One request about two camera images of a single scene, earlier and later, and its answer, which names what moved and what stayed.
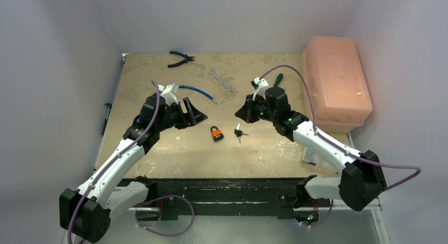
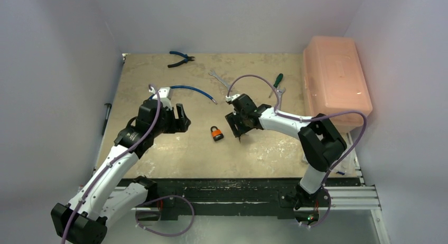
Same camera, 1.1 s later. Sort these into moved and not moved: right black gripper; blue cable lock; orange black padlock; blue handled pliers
Moved: right black gripper
Not moved: blue handled pliers; orange black padlock; blue cable lock
